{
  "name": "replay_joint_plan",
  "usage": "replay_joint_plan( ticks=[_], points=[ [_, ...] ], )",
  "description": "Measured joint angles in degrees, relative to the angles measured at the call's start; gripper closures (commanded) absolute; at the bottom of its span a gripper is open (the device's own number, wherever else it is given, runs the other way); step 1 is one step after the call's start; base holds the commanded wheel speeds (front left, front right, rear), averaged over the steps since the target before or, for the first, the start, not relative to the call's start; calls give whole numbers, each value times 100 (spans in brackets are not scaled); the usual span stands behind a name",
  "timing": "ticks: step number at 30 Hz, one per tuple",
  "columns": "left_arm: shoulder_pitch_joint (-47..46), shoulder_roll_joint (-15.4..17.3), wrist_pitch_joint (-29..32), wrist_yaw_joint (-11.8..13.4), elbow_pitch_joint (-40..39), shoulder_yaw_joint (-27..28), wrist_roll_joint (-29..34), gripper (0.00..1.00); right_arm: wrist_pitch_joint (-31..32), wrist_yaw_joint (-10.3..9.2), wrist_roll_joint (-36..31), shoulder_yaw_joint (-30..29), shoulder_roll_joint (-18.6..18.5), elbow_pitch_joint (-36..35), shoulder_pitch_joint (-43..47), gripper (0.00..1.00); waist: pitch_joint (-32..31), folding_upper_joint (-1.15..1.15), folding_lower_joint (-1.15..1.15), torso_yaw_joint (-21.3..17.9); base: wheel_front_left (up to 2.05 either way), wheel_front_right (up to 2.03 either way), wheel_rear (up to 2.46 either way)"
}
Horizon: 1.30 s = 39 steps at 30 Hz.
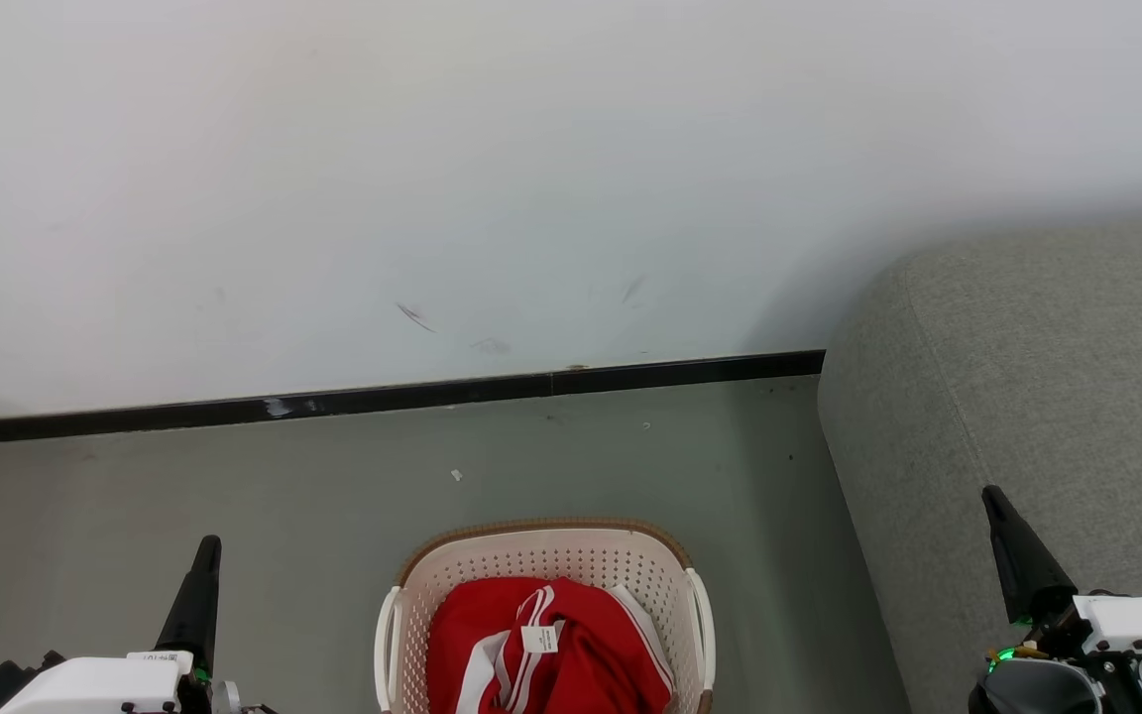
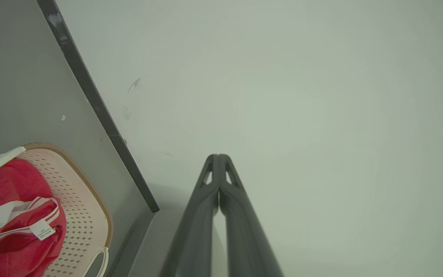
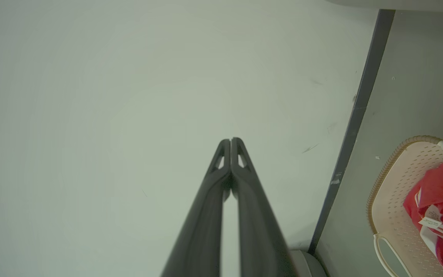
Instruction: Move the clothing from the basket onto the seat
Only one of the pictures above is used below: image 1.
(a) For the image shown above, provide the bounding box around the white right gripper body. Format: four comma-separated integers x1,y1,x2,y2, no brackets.
970,593,1142,714

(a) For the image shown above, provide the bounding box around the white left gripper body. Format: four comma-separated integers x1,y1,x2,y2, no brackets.
0,650,277,714

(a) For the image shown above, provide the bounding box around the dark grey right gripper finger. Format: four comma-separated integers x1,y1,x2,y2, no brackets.
982,485,1080,628

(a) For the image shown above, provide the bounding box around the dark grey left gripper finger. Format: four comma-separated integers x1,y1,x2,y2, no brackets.
155,535,223,685

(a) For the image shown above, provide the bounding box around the red garment with white stripes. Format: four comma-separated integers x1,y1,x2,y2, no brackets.
427,577,676,714

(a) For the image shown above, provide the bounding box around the grey fabric sofa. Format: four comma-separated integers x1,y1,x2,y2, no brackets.
817,213,1142,714

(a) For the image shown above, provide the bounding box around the cream perforated laundry basket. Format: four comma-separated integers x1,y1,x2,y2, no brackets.
374,518,716,714

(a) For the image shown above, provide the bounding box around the black wall baseboard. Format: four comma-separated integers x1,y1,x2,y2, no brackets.
0,350,826,448

